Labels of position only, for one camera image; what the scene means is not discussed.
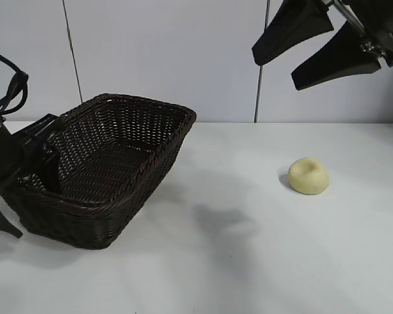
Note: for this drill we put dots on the pale yellow egg yolk pastry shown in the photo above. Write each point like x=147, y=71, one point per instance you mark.
x=309, y=178

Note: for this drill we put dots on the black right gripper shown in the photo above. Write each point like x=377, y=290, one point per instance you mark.
x=376, y=19

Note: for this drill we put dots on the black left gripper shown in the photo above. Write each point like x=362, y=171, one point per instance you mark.
x=3, y=153

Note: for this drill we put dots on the dark brown wicker basket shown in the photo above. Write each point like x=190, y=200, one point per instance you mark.
x=117, y=163

